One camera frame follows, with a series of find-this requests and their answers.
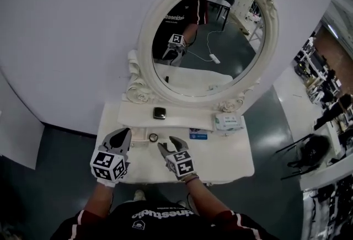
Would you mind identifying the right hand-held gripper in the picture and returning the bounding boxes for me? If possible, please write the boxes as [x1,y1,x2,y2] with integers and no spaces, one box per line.
[157,136,195,179]

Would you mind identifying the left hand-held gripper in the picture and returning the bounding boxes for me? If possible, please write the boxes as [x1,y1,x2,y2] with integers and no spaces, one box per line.
[90,127,132,189]

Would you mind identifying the black square compact case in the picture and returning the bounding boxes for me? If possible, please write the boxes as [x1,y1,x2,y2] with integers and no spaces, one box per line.
[153,106,167,121]

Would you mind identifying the white vanity table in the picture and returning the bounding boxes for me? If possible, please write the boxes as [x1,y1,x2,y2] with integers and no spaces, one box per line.
[95,100,255,186]

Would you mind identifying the person's right forearm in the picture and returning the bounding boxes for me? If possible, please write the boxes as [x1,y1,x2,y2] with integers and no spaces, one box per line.
[186,175,230,218]

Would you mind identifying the person's left forearm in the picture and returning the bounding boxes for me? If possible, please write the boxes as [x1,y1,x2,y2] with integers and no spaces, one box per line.
[82,182,115,219]

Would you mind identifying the blue printed card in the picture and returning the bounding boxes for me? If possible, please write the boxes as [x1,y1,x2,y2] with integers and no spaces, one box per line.
[189,128,208,141]

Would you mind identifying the white green wet wipes pack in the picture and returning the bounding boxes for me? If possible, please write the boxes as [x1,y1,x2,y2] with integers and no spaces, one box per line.
[214,112,246,133]

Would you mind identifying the person's black shirt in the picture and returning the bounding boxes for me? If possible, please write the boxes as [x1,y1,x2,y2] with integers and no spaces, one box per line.
[51,201,280,240]

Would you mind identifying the white ornate oval mirror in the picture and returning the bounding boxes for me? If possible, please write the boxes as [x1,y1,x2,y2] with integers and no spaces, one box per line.
[126,0,279,113]

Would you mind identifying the black folding chair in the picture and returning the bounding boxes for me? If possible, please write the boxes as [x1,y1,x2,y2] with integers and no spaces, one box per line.
[275,134,340,180]

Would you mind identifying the black backpack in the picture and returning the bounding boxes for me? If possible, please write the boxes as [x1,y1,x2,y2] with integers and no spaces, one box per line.
[299,135,330,171]

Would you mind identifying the office desks with monitors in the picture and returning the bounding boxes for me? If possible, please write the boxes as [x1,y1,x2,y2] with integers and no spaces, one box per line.
[293,37,343,102]

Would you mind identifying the white table with black gear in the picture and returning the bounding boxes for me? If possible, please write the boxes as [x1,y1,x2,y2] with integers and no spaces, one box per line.
[300,156,353,240]

